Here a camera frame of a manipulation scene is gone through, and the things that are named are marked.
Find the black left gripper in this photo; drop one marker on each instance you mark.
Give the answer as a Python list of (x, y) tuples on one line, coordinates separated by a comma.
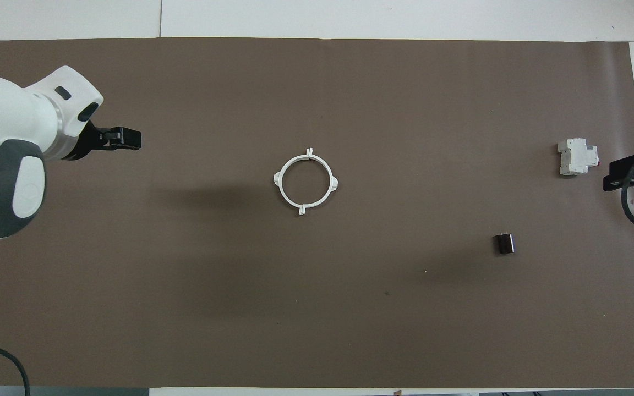
[(92, 142)]

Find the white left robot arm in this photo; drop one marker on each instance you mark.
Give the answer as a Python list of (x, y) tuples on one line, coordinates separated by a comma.
[(3, 121)]

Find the white circuit breaker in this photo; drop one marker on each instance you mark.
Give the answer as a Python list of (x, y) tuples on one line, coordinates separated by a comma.
[(573, 157)]

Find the small dark brown cylinder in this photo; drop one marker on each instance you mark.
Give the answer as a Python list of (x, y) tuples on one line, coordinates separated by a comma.
[(504, 244)]

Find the large brown table mat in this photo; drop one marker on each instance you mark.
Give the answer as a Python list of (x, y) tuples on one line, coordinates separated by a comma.
[(405, 308)]

